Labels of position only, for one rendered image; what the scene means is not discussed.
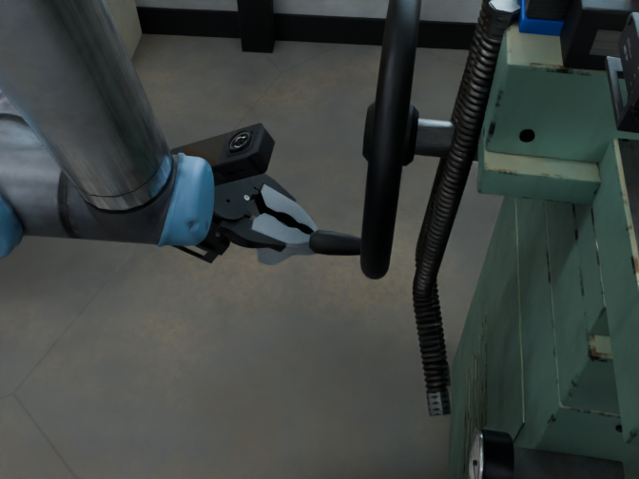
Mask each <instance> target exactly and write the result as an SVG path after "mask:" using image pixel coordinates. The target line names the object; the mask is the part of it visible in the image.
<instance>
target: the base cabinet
mask: <svg viewBox="0 0 639 479"><path fill-rule="evenodd" d="M451 410H452V412H451V429H450V457H449V479H468V467H469V455H470V447H471V442H472V438H473V434H474V430H475V429H476V428H481V429H484V430H491V431H504V432H507V433H508V434H509V435H510V436H511V437H512V440H513V446H514V447H520V448H527V449H534V450H546V451H553V452H560V453H566V454H573V455H579V456H586V457H592V458H599V459H606V460H612V461H619V462H623V467H624V474H625V479H639V446H634V445H628V444H626V443H625V442H624V438H623V431H622V424H621V416H620V414H619V413H612V412H600V411H592V410H585V409H578V408H572V407H565V406H563V405H562V404H561V402H560V394H559V381H558V369H557V355H556V343H555V330H554V317H553V305H552V280H551V266H550V254H549V241H548V228H547V215H546V203H545V201H541V200H533V199H524V198H516V197H507V196H504V199H503V202H502V205H501V208H500V211H499V215H498V218H497V221H496V224H495V227H494V232H493V235H492V238H491V242H490V245H489V248H488V251H487V255H486V258H485V260H484V263H483V267H482V270H481V273H480V276H479V280H478V283H477V285H476V288H475V292H474V297H473V300H472V304H471V307H470V310H469V313H468V316H467V319H466V322H465V325H464V329H463V332H462V335H461V338H460V341H459V344H458V347H457V350H456V354H455V359H454V362H453V374H452V402H451Z"/></svg>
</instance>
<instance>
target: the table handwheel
mask: <svg viewBox="0 0 639 479"><path fill-rule="evenodd" d="M420 9H421V0H389V5H388V10H387V16H386V22H385V29H384V35H383V42H382V49H381V56H380V63H379V71H378V85H377V93H376V100H375V101H374V102H373V103H372V104H371V105H369V106H368V108H367V114H366V121H365V128H364V137H363V148H362V156H363V157H364V158H365V159H366V161H367V162H368V169H367V178H366V187H365V198H364V207H363V219H362V230H361V243H360V268H361V271H362V273H363V274H364V275H365V276H366V277H368V278H370V279H380V278H383V277H384V276H385V275H386V274H387V272H388V270H389V265H390V259H391V253H392V246H393V238H394V232H395V224H396V216H397V203H398V195H399V188H400V180H401V172H402V166H407V165H408V164H409V163H411V162H412V161H413V160H414V155H420V156H430V157H439V158H447V156H448V155H449V150H450V145H451V144H452V138H453V136H454V133H455V128H456V124H455V123H454V122H450V121H440V120H431V119H421V118H418V116H419V111H418V110H417V109H416V107H415V106H414V105H410V101H411V93H412V84H413V77H414V68H415V59H416V44H417V36H418V27H419V17H420Z"/></svg>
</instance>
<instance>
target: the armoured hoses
mask: <svg viewBox="0 0 639 479"><path fill-rule="evenodd" d="M482 2H483V3H482V4H481V8H482V10H481V11H480V12H479V15H480V16H479V17H478V18H477V22H478V23H477V24H476V25H475V28H476V30H475V31H474V37H473V42H472V43H471V49H470V50H469V56H468V57H467V63H465V68H464V74H463V75H462V80H461V81H460V87H459V91H458V92H457V97H456V98H455V108H454V109H453V114H452V119H451V120H450V122H454V123H455V124H456V128H455V133H454V136H453V138H452V144H451V145H450V150H449V155H448V156H447V158H440V159H439V164H438V168H437V170H436V177H435V181H434V182H433V186H432V191H431V195H430V199H429V201H428V203H427V207H426V211H425V216H424V220H423V223H422V226H421V230H420V232H419V235H418V239H417V243H416V258H415V261H416V264H415V267H416V274H415V277H414V280H413V284H414V285H413V292H412V294H413V301H414V302H415V303H414V304H413V306H414V307H415V309H414V312H415V313H416V315H415V318H416V324H417V326H416V328H417V329H418V332H417V334H418V335H419V338H418V341H420V343H419V347H420V348H421V349H420V352H421V353H422V355H421V358H422V359H423V360H422V362H421V363H422V364H423V365H424V366H423V368H422V369H423V370H424V371H425V372H424V375H425V376H426V377H425V379H424V381H425V382H426V385H425V387H426V388H427V391H426V393H427V394H426V397H427V404H428V410H429V415H430V416H437V415H445V414H451V412H452V410H451V403H450V397H449V392H447V390H448V389H447V388H446V386H451V385H452V382H451V376H450V368H449V365H448V361H446V359H447V357H448V356H447V355H445V354H446V353H447V351H446V350H445V347H446V345H445V344H444V342H445V339H444V338H443V337H444V334H443V333H442V332H443V330H444V329H443V328H442V327H441V326H442V324H443V323H442V322H441V319H442V317H441V316H440V315H441V311H439V309H440V305H438V304H439V302H440V301H439V299H438V298H439V295H438V294H437V293H438V290H437V288H436V287H437V284H436V281H437V279H436V277H437V273H438V269H439V268H440V265H441V261H442V258H443V257H444V253H445V249H446V245H447V244H448V240H449V237H450V233H451V232H452V227H453V223H454V222H455V215H456V214H457V209H458V206H459V205H460V201H461V196H462V195H463V191H464V190H465V185H466V181H467V180H468V176H469V171H470V170H471V165H472V164H473V159H474V154H475V150H476V149H477V144H478V139H479V134H480V130H481V128H482V123H483V121H484V117H485V111H486V105H487V103H488V99H489V94H490V91H491V86H492V82H493V78H494V72H495V67H496V62H497V59H498V53H499V51H500V46H501V42H502V39H503V34H504V31H505V29H507V28H508V27H509V26H511V25H512V24H514V23H515V22H517V21H518V17H519V14H520V11H521V9H520V6H519V5H518V4H517V3H516V2H514V0H482Z"/></svg>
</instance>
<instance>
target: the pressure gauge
mask: <svg viewBox="0 0 639 479"><path fill-rule="evenodd" d="M473 460H477V465H476V466H473ZM513 467H514V451H513V440H512V437H511V436H510V435H509V434H508V433H507V432H504V431H491V430H484V429H481V428H476V429H475V430H474V434H473V438H472V442H471V447H470V455H469V467H468V479H474V472H475V479H513Z"/></svg>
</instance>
